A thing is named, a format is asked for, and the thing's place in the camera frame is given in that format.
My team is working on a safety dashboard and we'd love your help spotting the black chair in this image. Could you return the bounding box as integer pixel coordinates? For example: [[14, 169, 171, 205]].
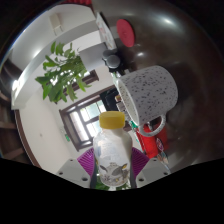
[[99, 85, 122, 113]]

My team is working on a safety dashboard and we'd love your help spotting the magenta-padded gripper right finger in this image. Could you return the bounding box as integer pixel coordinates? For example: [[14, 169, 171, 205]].
[[129, 147, 172, 185]]

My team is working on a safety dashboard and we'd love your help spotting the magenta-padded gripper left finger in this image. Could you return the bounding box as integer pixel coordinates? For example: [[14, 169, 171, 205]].
[[55, 147, 98, 185]]

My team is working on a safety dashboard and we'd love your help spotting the dark wooden double door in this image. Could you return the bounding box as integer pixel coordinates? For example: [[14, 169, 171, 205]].
[[59, 84, 135, 153]]

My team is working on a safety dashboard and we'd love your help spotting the white wall heater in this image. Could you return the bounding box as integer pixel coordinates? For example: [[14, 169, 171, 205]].
[[49, 13, 64, 34]]

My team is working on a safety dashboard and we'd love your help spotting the dark-framed window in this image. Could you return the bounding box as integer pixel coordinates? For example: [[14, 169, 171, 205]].
[[71, 69, 100, 90]]

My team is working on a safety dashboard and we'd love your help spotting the flat round red coaster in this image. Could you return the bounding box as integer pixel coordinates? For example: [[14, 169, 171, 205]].
[[116, 18, 136, 48]]

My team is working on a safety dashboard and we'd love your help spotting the green plant in white pot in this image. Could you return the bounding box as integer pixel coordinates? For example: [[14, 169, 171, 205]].
[[34, 41, 108, 104]]

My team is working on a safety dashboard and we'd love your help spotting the red plastic box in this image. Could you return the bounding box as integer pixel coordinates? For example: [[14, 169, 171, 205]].
[[135, 123, 169, 160]]

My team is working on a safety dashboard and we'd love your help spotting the clear bottle with yellow cap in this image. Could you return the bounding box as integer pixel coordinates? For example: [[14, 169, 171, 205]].
[[92, 110, 134, 188]]

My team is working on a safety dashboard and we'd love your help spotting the printed white leaflet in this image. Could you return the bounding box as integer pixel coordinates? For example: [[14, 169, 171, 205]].
[[95, 12, 118, 51]]

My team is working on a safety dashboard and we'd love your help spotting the purple round sticker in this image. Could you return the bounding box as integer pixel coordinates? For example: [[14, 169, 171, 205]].
[[155, 137, 165, 152]]

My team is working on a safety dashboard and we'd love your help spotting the white speckled mug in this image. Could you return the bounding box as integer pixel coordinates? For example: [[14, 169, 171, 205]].
[[115, 65, 179, 138]]

